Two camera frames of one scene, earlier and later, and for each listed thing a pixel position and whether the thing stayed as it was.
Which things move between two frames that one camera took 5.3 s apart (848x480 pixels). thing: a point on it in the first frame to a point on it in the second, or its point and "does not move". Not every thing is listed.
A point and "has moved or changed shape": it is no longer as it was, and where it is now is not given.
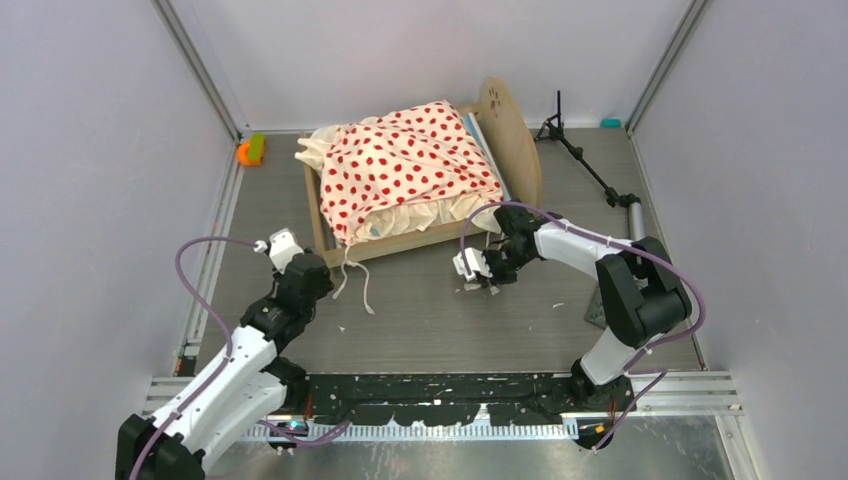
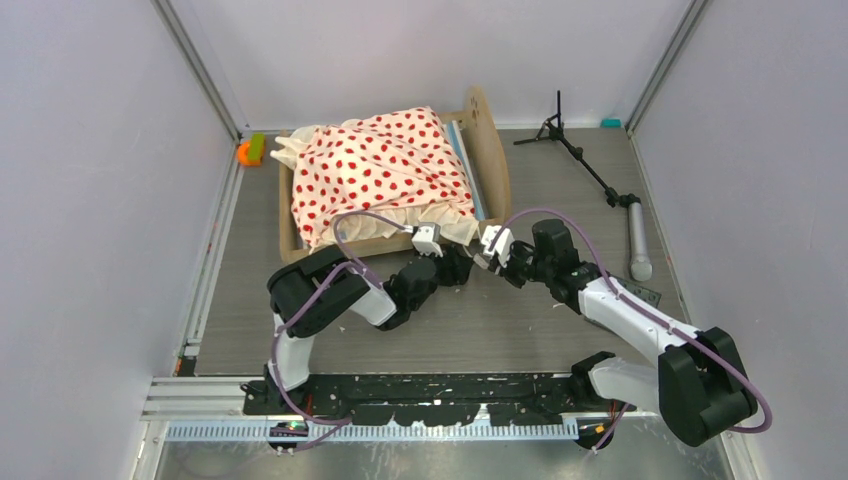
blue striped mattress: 489,154 to 466,165
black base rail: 442,398 does not move
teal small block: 611,123 does not move
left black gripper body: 325,287 to 446,274
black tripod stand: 552,129 does not move
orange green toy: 252,152 does not move
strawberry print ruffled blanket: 406,171 has moved or changed shape
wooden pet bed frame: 509,120 to 480,121
